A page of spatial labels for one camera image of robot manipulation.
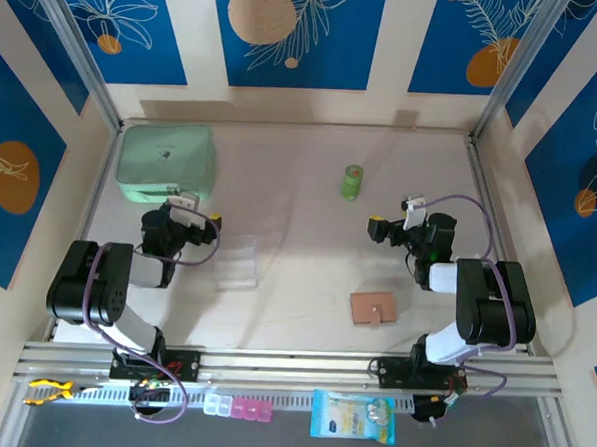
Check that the tan leather card holder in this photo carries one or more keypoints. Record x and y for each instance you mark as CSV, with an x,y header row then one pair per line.
x,y
371,307

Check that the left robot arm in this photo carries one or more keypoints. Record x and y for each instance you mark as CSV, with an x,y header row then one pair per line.
x,y
84,292

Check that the small green bottle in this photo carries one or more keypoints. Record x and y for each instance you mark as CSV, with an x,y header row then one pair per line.
x,y
351,183

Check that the mint green zip pouch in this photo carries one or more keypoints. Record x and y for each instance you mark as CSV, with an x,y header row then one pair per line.
x,y
164,156

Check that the clear pill box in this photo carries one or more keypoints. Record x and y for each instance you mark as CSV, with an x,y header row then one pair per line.
x,y
217,405

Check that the blue snack packet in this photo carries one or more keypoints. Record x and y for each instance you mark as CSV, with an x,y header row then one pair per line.
x,y
353,416

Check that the pink pill box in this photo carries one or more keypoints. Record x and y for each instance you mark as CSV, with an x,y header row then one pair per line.
x,y
252,410

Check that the yellow black pliers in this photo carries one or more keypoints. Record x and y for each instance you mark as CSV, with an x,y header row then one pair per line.
x,y
49,388

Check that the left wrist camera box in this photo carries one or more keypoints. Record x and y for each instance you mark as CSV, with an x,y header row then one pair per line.
x,y
184,212

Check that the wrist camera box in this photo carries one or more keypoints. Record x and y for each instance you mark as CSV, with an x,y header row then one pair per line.
x,y
413,214
184,212

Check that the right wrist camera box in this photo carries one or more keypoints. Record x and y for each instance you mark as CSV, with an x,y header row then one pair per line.
x,y
413,214

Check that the aluminium side rail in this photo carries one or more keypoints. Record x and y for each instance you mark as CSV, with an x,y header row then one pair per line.
x,y
482,183
99,188

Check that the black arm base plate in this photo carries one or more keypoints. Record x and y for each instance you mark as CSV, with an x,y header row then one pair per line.
x,y
396,374
186,365

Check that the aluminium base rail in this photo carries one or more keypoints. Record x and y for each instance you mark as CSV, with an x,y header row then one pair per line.
x,y
291,363

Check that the aluminium frame post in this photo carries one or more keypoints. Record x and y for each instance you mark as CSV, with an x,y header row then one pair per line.
x,y
517,70
77,47

